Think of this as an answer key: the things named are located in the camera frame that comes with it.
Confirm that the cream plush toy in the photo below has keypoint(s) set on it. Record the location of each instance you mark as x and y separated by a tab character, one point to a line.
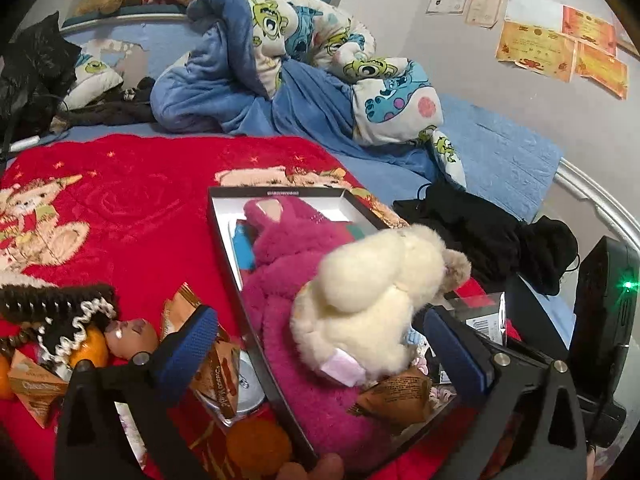
350	310

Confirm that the pale wall certificate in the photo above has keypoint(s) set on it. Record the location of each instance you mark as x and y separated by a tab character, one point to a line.
447	2
484	8

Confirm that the small blue toy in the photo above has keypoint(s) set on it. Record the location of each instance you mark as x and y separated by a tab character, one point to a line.
245	246

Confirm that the white paper sheet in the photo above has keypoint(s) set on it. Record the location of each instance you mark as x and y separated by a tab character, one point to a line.
532	10

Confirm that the shallow black box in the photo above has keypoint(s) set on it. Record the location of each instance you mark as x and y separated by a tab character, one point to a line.
222	215

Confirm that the dark garment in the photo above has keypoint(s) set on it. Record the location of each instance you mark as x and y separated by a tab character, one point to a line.
105	112

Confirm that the black hair comb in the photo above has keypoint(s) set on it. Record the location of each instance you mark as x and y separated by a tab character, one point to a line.
50	300

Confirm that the white round bed frame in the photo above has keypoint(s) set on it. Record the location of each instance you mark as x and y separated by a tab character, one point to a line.
600	200

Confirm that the person's left hand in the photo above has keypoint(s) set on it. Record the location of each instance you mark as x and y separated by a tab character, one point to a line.
322	467

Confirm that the cartoon printed pillow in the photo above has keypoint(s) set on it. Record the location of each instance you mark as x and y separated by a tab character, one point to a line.
95	71

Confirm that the cartoon printed quilt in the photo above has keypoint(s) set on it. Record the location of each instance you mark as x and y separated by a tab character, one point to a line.
390	90

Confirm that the blue fleece blanket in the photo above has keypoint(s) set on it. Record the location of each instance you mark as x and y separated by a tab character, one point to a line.
210	85

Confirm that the silver tin can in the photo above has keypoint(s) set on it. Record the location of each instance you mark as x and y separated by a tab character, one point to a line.
248	391

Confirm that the black garment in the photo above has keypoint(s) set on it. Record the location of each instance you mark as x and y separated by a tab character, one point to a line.
460	230

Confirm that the orange wall certificate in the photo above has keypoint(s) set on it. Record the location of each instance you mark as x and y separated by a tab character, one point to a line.
587	29
600	69
537	50

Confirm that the small white device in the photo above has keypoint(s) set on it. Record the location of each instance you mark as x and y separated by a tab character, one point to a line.
25	143

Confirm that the small brown doll head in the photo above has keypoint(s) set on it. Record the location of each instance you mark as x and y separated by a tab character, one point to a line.
135	336

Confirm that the black plastic bag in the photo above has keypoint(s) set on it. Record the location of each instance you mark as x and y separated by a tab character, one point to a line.
35	65

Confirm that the orange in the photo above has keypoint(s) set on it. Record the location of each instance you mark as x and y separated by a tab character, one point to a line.
92	355
257	447
5	377

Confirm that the black white lace scrunchie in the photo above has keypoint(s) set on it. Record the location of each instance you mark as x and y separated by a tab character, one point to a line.
65	335

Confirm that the blue bed sheet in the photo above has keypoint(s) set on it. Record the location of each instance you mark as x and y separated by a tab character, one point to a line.
500	145

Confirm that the black cloth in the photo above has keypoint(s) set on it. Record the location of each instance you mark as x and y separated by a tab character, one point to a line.
547	250

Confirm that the magenta plush toy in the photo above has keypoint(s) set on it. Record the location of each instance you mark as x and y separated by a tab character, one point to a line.
280	270

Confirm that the red printed blanket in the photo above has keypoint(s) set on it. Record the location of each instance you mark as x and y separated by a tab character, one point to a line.
150	240

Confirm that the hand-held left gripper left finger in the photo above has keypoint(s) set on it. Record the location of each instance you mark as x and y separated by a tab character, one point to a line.
192	341

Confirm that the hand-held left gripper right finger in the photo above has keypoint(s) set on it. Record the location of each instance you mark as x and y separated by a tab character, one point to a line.
450	351

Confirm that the brown snack packet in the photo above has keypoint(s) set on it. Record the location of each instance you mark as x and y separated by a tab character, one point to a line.
220	375
35	390
182	305
395	395

